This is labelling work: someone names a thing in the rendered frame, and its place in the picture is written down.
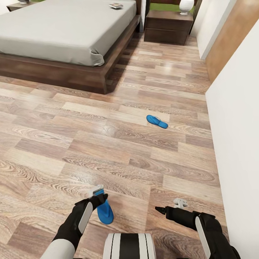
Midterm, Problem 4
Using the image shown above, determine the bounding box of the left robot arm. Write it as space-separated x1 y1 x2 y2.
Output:
40 185 108 259

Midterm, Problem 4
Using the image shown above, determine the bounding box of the hardback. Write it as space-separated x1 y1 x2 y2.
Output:
109 3 123 8

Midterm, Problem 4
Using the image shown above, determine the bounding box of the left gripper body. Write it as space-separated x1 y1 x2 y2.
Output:
90 193 104 208

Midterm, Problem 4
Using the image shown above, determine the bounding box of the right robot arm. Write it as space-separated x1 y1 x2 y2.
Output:
155 197 241 259

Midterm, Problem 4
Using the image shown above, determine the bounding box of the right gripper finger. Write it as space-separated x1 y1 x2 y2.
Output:
155 206 167 215

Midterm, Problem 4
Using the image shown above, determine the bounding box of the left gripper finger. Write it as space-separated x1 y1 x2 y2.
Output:
103 193 108 204

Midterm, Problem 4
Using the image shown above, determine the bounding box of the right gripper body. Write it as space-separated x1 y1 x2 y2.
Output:
166 206 188 227

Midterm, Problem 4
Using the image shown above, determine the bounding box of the sandal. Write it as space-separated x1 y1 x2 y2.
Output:
146 115 168 128
95 190 114 224

